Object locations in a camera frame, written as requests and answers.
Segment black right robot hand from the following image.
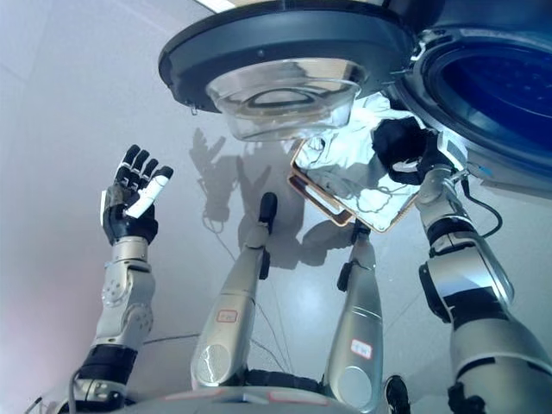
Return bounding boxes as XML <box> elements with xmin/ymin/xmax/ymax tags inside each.
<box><xmin>415</xmin><ymin>128</ymin><xmax>453</xmax><ymax>184</ymax></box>

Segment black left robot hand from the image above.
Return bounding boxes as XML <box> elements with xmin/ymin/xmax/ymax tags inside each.
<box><xmin>100</xmin><ymin>144</ymin><xmax>175</xmax><ymax>248</ymax></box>

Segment black garment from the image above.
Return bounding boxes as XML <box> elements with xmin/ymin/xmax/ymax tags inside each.
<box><xmin>371</xmin><ymin>116</ymin><xmax>437</xmax><ymax>186</ymax></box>

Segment laundry basket with brown rim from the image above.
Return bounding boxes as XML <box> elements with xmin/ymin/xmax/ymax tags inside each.
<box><xmin>287</xmin><ymin>136</ymin><xmax>422</xmax><ymax>235</ymax></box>

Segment washing machine door glass bowl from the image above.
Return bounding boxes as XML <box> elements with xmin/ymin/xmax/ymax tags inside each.
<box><xmin>157</xmin><ymin>0</ymin><xmax>417</xmax><ymax>143</ymax></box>

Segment silver left robot leg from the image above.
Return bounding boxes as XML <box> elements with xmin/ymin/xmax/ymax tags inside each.
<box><xmin>189</xmin><ymin>191</ymin><xmax>279</xmax><ymax>390</ymax></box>

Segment silver robot leg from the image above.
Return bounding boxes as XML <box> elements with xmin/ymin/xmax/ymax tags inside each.
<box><xmin>323</xmin><ymin>223</ymin><xmax>386</xmax><ymax>413</ymax></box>
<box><xmin>189</xmin><ymin>191</ymin><xmax>279</xmax><ymax>390</ymax></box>

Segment silver right robot leg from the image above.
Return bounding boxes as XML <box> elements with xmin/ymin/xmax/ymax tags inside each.
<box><xmin>323</xmin><ymin>223</ymin><xmax>386</xmax><ymax>413</ymax></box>

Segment grey robot torso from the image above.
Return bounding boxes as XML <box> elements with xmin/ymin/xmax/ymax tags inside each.
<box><xmin>122</xmin><ymin>368</ymin><xmax>331</xmax><ymax>414</ymax></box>

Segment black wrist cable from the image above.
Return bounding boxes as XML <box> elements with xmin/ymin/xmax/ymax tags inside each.
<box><xmin>458</xmin><ymin>171</ymin><xmax>505</xmax><ymax>240</ymax></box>

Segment white clothes with drawstring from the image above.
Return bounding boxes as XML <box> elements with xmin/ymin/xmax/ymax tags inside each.
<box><xmin>282</xmin><ymin>94</ymin><xmax>417</xmax><ymax>217</ymax></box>

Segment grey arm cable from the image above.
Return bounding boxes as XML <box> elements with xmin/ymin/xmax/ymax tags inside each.
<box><xmin>65</xmin><ymin>365</ymin><xmax>94</xmax><ymax>414</ymax></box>

